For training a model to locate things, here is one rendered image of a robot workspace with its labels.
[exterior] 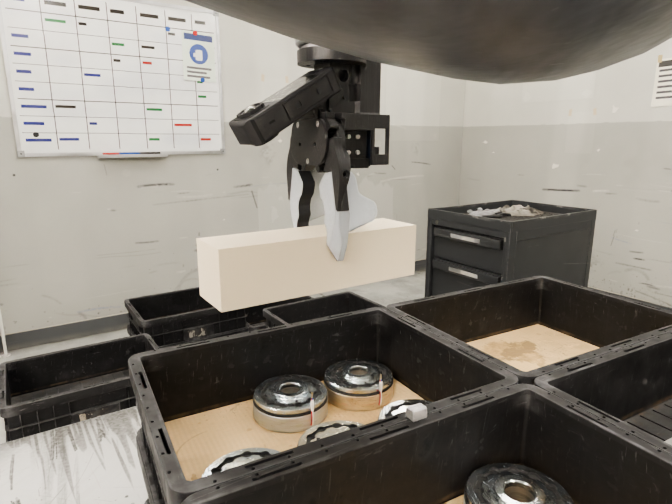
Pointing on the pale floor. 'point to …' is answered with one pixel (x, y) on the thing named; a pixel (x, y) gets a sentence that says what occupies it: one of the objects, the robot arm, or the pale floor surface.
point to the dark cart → (506, 246)
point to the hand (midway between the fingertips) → (315, 245)
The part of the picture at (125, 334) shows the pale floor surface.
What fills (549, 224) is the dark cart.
